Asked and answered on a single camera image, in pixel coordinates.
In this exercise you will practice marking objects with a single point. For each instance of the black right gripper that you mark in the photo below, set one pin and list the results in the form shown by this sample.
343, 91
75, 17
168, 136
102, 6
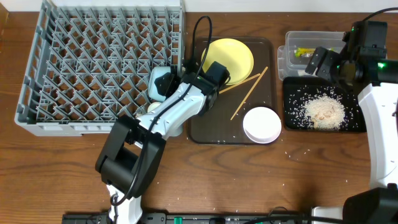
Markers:
329, 56

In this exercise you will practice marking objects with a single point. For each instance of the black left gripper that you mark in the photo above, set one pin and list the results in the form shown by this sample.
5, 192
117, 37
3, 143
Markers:
170, 86

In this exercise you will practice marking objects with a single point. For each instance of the light blue bowl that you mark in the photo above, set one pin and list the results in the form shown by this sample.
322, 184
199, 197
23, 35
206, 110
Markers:
155, 83

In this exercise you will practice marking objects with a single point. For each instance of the cream plastic cup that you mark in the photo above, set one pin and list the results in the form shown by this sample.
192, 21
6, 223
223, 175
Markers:
153, 106

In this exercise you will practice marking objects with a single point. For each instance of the pink bowl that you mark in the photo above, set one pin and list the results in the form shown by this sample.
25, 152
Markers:
262, 125

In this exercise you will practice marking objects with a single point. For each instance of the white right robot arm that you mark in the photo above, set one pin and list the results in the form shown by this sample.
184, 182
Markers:
377, 98

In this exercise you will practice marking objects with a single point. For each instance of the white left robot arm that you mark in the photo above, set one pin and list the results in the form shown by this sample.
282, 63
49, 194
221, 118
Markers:
131, 155

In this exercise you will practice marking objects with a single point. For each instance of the black waste tray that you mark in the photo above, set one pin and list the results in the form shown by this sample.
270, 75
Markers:
298, 90

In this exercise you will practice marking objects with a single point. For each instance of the clear plastic bin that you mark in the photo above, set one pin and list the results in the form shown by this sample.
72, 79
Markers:
289, 65

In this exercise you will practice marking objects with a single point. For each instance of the pile of rice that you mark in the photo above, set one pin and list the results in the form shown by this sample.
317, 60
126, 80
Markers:
324, 113

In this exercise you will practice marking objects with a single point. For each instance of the lower wooden chopstick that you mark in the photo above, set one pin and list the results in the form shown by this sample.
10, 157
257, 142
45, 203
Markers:
249, 93

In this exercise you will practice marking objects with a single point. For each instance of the wooden chopstick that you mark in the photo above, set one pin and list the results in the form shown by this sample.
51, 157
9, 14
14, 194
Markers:
240, 83
249, 93

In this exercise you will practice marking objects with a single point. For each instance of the upper wooden chopstick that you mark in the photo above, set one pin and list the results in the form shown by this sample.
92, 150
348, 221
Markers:
240, 83

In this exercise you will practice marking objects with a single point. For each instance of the dark brown serving tray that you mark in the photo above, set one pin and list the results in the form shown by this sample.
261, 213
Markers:
215, 126

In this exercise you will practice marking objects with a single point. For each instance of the yellow plate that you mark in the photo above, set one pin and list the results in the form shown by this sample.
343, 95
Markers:
232, 54

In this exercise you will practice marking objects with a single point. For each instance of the grey dish rack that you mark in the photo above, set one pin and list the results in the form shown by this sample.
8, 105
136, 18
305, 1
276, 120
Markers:
90, 63

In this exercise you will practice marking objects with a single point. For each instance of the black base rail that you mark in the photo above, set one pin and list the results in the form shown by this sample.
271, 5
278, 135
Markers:
161, 218

